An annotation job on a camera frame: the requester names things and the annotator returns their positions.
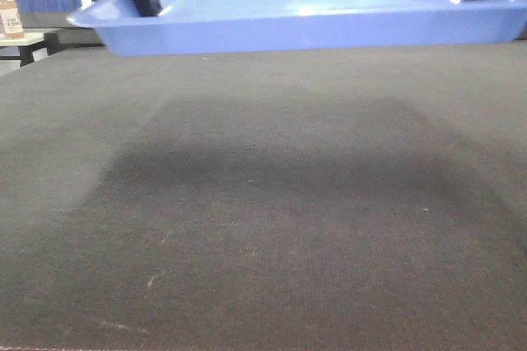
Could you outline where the blue plastic tray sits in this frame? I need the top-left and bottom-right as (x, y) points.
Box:
(69, 0), (526, 56)

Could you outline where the cardboard box with label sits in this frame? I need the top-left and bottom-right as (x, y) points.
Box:
(1, 0), (25, 40)

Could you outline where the small side table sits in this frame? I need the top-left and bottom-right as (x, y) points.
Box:
(1, 29), (57, 68)

